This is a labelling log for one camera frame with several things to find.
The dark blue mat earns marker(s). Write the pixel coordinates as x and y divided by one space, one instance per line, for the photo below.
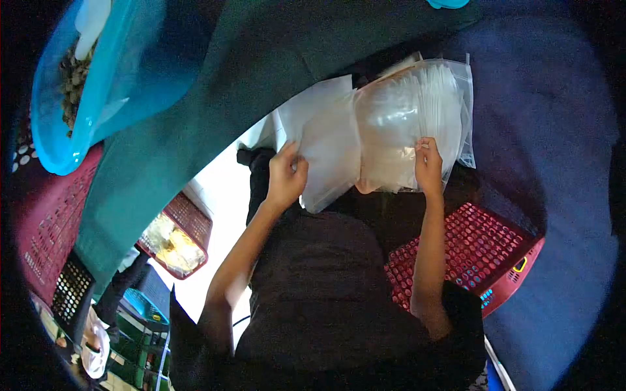
543 161

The single clear plastic bag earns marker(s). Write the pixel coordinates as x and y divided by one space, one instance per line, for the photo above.
325 146

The person's right hand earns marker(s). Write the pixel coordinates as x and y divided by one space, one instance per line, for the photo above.
429 171

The pile of brown dried pieces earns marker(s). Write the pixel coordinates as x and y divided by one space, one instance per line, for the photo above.
73 85

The white rounded object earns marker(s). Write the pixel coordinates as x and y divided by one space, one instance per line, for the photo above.
91 24

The person's left hand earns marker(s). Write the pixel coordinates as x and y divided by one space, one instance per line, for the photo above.
281 183

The person's left fingers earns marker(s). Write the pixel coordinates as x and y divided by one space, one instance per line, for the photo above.
287 151

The green covered table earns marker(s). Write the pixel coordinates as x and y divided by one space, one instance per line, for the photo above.
205 117

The person's left thumb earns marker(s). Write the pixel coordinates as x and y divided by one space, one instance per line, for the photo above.
301 170

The red basket with filled packets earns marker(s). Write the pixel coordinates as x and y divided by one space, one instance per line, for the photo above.
176 239

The pack of clear plastic bags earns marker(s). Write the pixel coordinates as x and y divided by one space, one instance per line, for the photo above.
408 122

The light blue round object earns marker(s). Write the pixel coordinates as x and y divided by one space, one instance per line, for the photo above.
447 3

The green plastic crate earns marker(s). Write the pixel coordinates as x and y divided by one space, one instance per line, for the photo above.
142 354

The person's right thumb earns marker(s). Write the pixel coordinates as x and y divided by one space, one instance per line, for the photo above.
418 157

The person's body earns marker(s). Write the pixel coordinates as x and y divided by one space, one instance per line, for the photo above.
332 303

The blue plastic basin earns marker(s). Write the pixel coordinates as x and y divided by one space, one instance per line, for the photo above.
110 78

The teal plastic basket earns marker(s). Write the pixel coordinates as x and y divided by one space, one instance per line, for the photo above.
143 304

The empty red perforated basket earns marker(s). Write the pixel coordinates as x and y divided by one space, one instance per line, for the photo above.
472 254

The large red perforated basket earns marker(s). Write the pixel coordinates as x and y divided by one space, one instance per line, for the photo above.
51 225

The person's right fingers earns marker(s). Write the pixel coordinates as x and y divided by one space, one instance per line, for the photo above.
427 143

